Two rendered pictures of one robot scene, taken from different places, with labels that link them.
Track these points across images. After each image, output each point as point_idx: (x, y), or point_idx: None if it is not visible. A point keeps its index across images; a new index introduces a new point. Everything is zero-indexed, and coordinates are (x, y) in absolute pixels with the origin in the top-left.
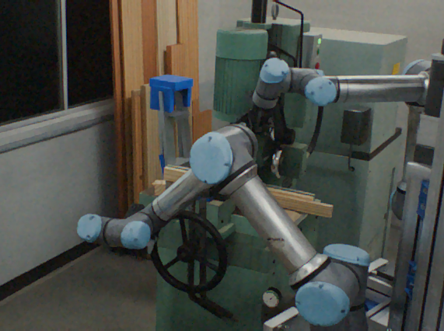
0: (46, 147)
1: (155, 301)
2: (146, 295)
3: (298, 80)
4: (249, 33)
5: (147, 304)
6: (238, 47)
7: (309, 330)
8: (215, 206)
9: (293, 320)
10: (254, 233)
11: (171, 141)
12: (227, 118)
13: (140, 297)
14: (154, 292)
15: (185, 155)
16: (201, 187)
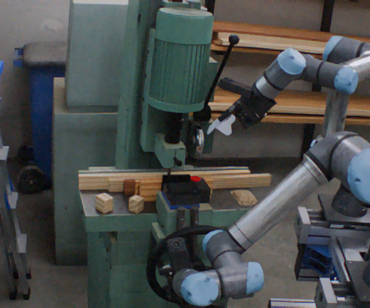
0: None
1: (0, 301)
2: None
3: (310, 68)
4: (208, 17)
5: None
6: (200, 31)
7: None
8: (209, 210)
9: (358, 290)
10: (227, 223)
11: None
12: (184, 109)
13: None
14: None
15: (0, 145)
16: (298, 204)
